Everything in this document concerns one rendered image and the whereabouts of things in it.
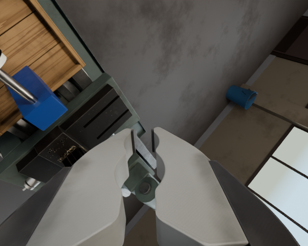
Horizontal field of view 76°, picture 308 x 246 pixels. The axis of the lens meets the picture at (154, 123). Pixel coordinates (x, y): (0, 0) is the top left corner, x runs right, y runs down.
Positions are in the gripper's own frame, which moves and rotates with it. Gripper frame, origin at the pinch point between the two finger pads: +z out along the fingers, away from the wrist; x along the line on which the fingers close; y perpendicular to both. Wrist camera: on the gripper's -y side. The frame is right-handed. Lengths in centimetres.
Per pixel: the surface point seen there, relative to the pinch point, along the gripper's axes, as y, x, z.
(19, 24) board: -7, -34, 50
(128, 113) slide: 29, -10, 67
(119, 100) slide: 21, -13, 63
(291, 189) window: 221, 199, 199
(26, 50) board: 0, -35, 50
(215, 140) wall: 197, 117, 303
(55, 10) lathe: -13, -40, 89
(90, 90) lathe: 16, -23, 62
